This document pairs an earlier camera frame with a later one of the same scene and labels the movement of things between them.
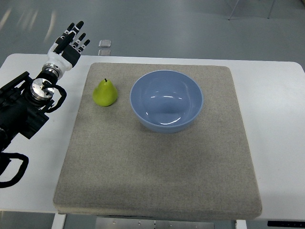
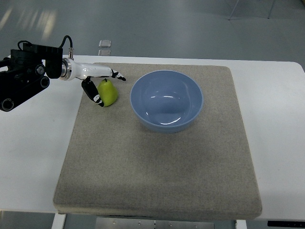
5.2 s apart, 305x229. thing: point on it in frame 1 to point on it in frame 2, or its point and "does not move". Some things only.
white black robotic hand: x=63 y=54 to x=70 y=70
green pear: x=105 y=94 does not move
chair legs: x=268 y=17 does not move
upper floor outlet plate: x=105 y=43 does not move
